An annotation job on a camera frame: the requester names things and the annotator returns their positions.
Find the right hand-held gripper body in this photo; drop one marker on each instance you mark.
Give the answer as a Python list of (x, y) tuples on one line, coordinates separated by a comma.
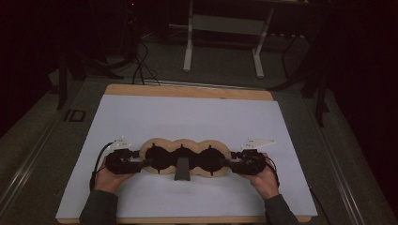
[(250, 164)]

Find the metal floor rail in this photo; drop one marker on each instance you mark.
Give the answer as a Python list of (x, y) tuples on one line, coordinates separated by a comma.
[(344, 187), (28, 165)]

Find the black tripod legs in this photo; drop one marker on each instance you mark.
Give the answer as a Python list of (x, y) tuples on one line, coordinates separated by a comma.
[(103, 70)]

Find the white metal desk frame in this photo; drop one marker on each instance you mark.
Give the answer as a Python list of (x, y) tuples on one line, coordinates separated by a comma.
[(188, 47)]

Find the wooden triple round photo frame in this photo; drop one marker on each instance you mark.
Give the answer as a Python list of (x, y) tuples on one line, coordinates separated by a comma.
[(187, 150)]

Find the white table sheet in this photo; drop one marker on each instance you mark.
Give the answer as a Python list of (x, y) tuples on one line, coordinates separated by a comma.
[(175, 118)]

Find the black metal stand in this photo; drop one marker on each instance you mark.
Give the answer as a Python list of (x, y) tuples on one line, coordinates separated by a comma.
[(320, 103), (62, 84)]

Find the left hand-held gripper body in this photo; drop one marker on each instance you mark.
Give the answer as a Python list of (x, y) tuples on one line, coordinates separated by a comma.
[(120, 164)]

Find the wooden table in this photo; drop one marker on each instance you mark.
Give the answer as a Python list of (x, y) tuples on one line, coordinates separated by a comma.
[(187, 91)]

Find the person's right hand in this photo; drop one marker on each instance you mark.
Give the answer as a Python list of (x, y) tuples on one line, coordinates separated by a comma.
[(264, 184)]

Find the person's left hand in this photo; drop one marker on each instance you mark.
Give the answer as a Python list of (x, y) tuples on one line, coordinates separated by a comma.
[(109, 182)]

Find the black floor plate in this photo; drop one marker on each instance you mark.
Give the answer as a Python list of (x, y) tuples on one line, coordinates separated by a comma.
[(75, 115)]

